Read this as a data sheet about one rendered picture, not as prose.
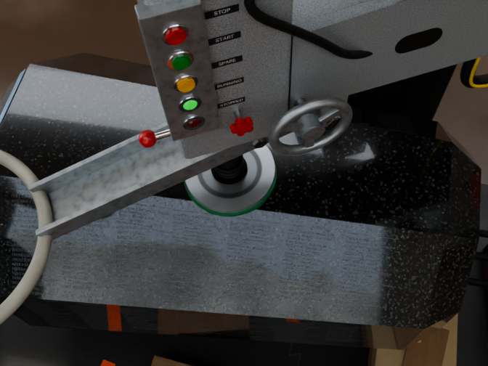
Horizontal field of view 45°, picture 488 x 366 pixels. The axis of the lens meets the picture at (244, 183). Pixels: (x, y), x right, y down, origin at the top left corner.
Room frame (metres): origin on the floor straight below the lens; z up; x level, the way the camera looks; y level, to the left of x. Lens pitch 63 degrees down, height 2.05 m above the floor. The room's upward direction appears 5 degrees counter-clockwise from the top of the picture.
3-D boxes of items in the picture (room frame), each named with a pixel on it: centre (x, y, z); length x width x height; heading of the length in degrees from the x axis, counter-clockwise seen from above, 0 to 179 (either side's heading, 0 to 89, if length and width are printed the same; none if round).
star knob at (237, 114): (0.53, 0.00, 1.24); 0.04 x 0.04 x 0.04; 13
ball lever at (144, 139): (0.56, 0.14, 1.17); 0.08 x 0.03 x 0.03; 103
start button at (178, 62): (0.51, 0.07, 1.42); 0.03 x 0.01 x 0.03; 103
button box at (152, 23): (0.53, 0.07, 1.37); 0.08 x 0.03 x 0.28; 103
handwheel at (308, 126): (0.56, -0.11, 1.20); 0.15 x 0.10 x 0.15; 103
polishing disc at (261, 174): (0.65, 0.03, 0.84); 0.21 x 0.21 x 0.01
